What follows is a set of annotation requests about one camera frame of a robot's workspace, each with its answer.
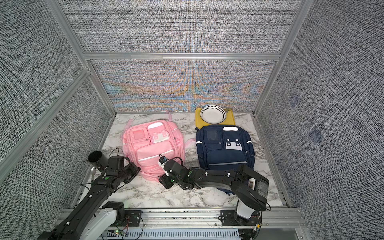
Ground pink backpack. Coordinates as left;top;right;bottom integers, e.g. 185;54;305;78
121;113;196;182

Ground navy blue backpack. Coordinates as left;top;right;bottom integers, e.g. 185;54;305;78
194;124;256;196

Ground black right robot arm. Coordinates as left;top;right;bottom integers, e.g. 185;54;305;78
158;156;272;212

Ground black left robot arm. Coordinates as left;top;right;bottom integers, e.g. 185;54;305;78
38;163;141;240

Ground black cup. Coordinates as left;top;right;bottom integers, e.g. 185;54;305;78
88;151;109;172

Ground white bowl dotted rim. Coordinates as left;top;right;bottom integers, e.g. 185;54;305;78
200;105;227;125

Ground yellow cutting board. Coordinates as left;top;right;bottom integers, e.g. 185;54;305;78
195;108;236;129

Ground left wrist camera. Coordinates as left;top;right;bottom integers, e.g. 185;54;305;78
107;156;125;175

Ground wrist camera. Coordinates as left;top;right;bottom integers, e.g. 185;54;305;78
107;156;125;175
158;156;170;176

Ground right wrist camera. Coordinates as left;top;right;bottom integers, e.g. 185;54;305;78
158;156;170;176

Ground green handled fork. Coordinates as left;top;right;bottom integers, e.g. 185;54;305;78
90;165;96;184

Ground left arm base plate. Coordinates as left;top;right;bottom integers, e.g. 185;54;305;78
112;210;143;229

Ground aluminium mounting rail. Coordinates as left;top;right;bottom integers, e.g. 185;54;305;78
49;207;313;240

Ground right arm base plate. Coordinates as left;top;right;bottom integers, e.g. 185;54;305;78
218;210;262;226

